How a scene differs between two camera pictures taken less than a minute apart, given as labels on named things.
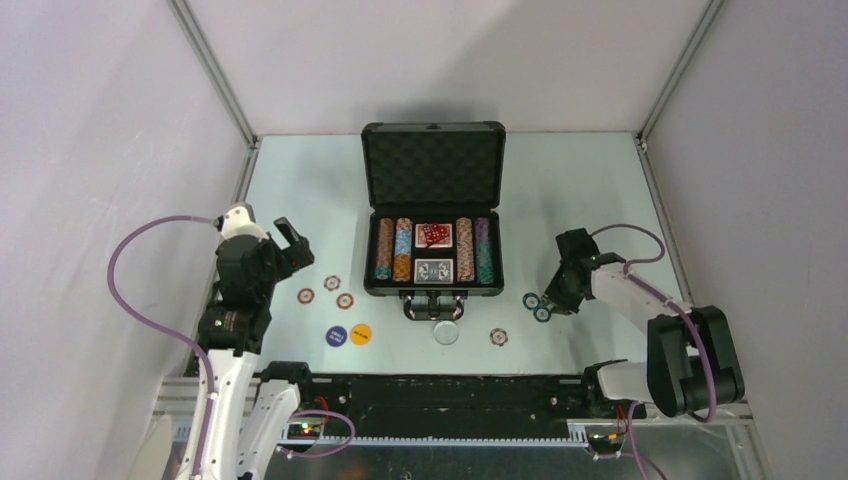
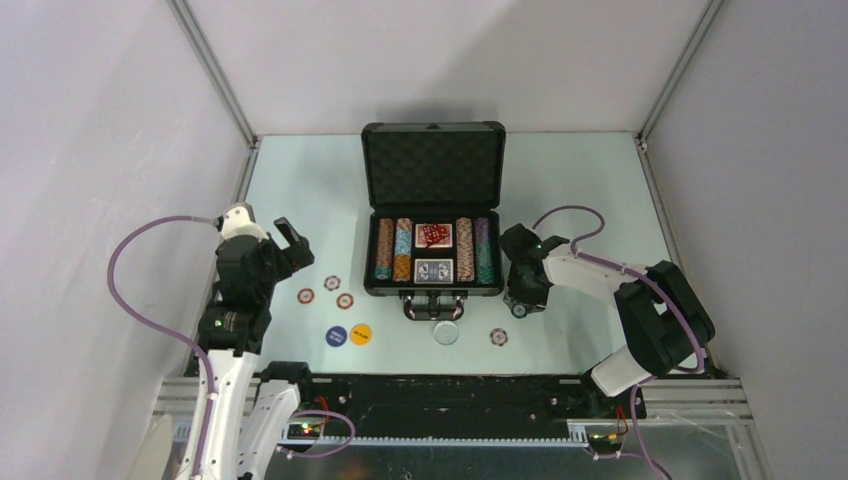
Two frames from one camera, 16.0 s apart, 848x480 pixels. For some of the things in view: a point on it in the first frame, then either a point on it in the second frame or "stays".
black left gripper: x=293 y=256 stays
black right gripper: x=553 y=296 to x=536 y=302
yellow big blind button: x=360 y=334 stays
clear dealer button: x=446 y=332 stays
